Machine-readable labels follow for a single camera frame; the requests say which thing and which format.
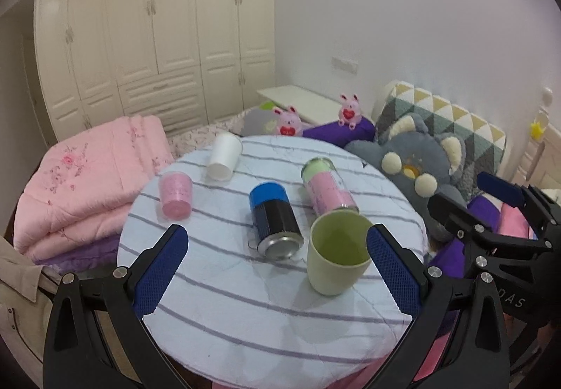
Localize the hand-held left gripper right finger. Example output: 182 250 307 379
366 222 512 389

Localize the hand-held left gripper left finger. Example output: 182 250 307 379
43 223 189 389

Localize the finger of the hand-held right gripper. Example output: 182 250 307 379
427 193 554 256
476 172 561 237

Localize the blue and black metal cup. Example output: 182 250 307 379
249 181 306 261

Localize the light green cup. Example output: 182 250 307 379
307 210 373 296

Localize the pink and green glass cup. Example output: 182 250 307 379
300 156 359 217

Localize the white cup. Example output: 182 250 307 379
207 132 243 182

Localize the purple folded blanket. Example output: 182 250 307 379
34 235 124 272

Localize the grey bear plush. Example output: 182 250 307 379
344 112 473 241

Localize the striped tablecloth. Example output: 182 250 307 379
116 135 429 386

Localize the triangle patterned cushion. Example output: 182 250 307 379
374 82 508 180

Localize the pink floral quilt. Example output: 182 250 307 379
12 114 177 263

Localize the floral bed sheet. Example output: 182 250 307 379
168 107 264 160

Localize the purple pillow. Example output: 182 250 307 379
302 117 377 149

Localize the beige cloth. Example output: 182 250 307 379
0 235 60 374

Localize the pink plush toy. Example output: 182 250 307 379
271 105 304 138
336 93 364 130

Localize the grey cushion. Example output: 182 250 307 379
242 104 281 136

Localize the white bedside table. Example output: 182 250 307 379
256 85 348 127

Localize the cream wardrobe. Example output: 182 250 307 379
34 0 277 143

